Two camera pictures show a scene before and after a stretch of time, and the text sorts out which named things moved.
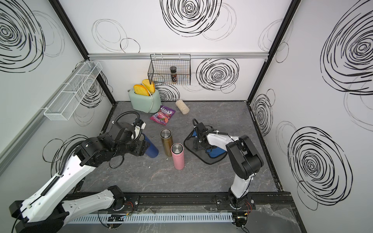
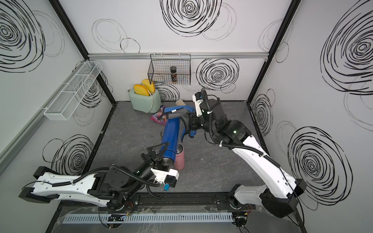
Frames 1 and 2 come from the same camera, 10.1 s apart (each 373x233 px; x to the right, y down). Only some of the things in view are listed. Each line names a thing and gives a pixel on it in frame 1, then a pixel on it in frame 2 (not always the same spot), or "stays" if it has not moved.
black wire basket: [159, 71] stays
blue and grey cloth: [215, 154] -> [176, 114]
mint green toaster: [151, 104] stays
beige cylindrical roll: [182, 106] stays
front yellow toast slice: [140, 90] stays
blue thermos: [152, 151] -> [170, 135]
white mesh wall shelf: [62, 107] stays
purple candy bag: [163, 115] stays
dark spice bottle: [174, 74] stays
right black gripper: [197, 144] -> [194, 124]
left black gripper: [142, 147] -> [155, 163]
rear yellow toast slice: [150, 87] stays
